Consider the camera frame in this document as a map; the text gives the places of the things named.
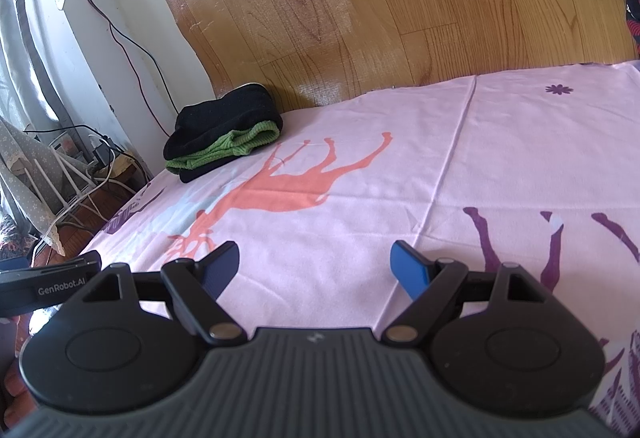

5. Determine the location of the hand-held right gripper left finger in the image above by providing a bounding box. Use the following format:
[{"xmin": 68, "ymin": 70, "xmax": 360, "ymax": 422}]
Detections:
[{"xmin": 82, "ymin": 240, "xmax": 248, "ymax": 347}]

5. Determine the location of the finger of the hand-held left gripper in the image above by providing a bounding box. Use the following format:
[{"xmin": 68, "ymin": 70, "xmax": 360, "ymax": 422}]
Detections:
[{"xmin": 0, "ymin": 252, "xmax": 102, "ymax": 275}]

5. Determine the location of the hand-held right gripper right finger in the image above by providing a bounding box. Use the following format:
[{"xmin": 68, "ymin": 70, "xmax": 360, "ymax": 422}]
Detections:
[{"xmin": 381, "ymin": 240, "xmax": 549, "ymax": 349}]

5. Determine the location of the navy and green knit sweater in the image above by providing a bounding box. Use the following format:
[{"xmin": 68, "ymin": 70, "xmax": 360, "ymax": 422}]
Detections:
[{"xmin": 164, "ymin": 83, "xmax": 284, "ymax": 184}]

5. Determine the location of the person's left hand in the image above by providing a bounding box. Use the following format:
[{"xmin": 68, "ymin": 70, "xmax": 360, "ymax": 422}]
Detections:
[{"xmin": 0, "ymin": 368, "xmax": 37, "ymax": 421}]

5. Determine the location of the grey floral cloth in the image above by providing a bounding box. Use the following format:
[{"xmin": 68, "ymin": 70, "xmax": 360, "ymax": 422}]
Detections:
[{"xmin": 0, "ymin": 115, "xmax": 66, "ymax": 256}]

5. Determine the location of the pink animal print bed sheet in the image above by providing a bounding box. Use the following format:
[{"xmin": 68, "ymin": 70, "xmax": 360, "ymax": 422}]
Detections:
[{"xmin": 80, "ymin": 60, "xmax": 640, "ymax": 438}]

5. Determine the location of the black power adapter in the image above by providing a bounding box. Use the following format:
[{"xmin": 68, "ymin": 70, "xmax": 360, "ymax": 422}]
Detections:
[{"xmin": 92, "ymin": 138, "xmax": 119, "ymax": 166}]

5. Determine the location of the grey white curtain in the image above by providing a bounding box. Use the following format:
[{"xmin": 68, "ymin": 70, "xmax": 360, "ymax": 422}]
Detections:
[{"xmin": 0, "ymin": 0, "xmax": 56, "ymax": 131}]

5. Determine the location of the wooden headboard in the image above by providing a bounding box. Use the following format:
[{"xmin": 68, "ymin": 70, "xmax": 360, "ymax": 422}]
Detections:
[{"xmin": 137, "ymin": 0, "xmax": 640, "ymax": 115}]

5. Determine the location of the navy and red striped garment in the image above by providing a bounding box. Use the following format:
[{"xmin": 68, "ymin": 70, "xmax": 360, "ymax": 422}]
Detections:
[{"xmin": 621, "ymin": 0, "xmax": 640, "ymax": 60}]

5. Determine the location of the red cable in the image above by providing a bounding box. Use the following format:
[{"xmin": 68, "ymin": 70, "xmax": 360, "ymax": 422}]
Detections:
[{"xmin": 80, "ymin": 0, "xmax": 173, "ymax": 139}]

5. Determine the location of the black cable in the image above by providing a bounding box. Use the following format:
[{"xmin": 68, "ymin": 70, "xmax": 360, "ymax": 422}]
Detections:
[{"xmin": 35, "ymin": 0, "xmax": 181, "ymax": 139}]

